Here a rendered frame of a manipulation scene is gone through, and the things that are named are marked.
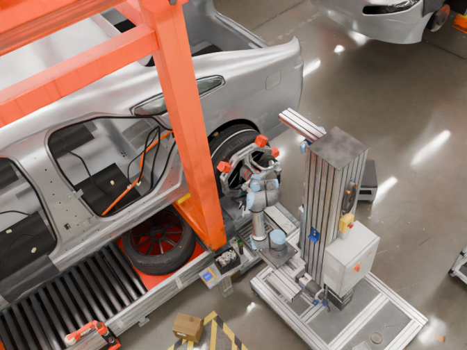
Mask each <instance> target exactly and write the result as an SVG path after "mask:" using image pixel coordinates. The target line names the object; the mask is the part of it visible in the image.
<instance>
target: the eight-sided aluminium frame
mask: <svg viewBox="0 0 467 350"><path fill-rule="evenodd" d="M255 151H262V152H265V153H269V154H270V155H272V149H271V148H270V147H268V146H266V145H265V147H264V148H259V146H258V145H257V144H256V143H252V144H250V145H249V146H247V147H245V148H244V149H243V150H241V151H239V152H238V153H235V154H234V155H233V156H232V157H231V160H230V161H229V162H228V163H229V164H230V165H231V166H232V168H231V170H230V171H229V173H221V176H220V181H221V186H222V192H223V193H224V194H225V195H226V196H227V197H239V196H241V195H240V193H241V192H242V190H241V189H239V190H230V189H229V184H228V178H229V177H230V175H231V173H232V171H233V170H234V169H235V167H236V165H237V164H238V162H239V161H240V160H242V159H243V158H245V157H247V156H248V155H250V154H251V153H253V152H255ZM271 165H272V160H269V161H268V162H265V164H264V166H263V167H264V168H266V167H269V166H271Z"/></svg>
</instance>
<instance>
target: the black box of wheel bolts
mask: <svg viewBox="0 0 467 350"><path fill-rule="evenodd" d="M213 262H214V264H215V266H216V267H217V269H218V271H219V272H220V273H221V275H223V274H225V273H227V272H228V271H230V270H232V269H233V268H235V267H237V266H239V265H241V262H240V256H239V255H238V254H237V252H236V250H235V249H234V248H233V246H232V247H229V248H228V249H226V250H224V251H222V252H220V253H219V254H217V255H215V256H213Z"/></svg>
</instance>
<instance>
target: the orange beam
mask: <svg viewBox="0 0 467 350"><path fill-rule="evenodd" d="M158 50H159V46H158V41H157V38H156V33H155V30H154V29H153V28H152V27H150V26H149V25H148V24H146V23H143V24H141V25H139V26H137V27H135V28H132V29H130V30H128V31H126V32H124V33H122V34H120V35H117V36H115V37H113V38H111V39H109V40H107V41H105V42H102V43H101V44H98V45H97V46H94V47H92V48H90V49H88V50H86V51H83V52H81V53H79V54H77V55H75V56H73V57H71V58H68V59H67V60H64V61H62V62H60V63H58V64H56V65H54V66H52V67H50V68H47V69H45V70H43V71H41V72H39V73H37V74H34V75H32V76H30V77H28V78H26V79H24V80H22V81H20V82H18V83H16V84H14V85H11V86H9V87H7V88H5V89H3V90H0V128H3V127H4V126H7V125H9V124H11V123H13V122H15V121H17V120H18V119H21V118H23V117H25V116H27V115H29V114H31V113H33V112H35V111H36V110H39V109H41V108H43V107H45V106H47V105H49V104H50V103H53V102H55V101H57V100H59V99H61V98H63V97H65V96H67V95H69V94H71V93H73V92H75V91H77V90H79V89H81V88H83V87H85V86H87V85H89V84H91V83H94V82H95V81H98V80H99V79H101V78H103V77H105V76H107V75H109V74H112V73H113V72H116V71H117V70H119V69H121V68H123V67H126V66H127V65H130V64H131V63H134V62H135V61H137V60H140V59H141V58H144V57H145V56H148V55H149V54H151V53H153V52H155V51H158Z"/></svg>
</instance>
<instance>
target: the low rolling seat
mask: <svg viewBox="0 0 467 350"><path fill-rule="evenodd" d="M377 190H378V182H377V172H376V167H375V161H374V160H366V163H365V167H364V171H363V177H362V181H361V187H360V190H359V196H358V200H368V202H373V201H374V200H375V198H376V195H377Z"/></svg>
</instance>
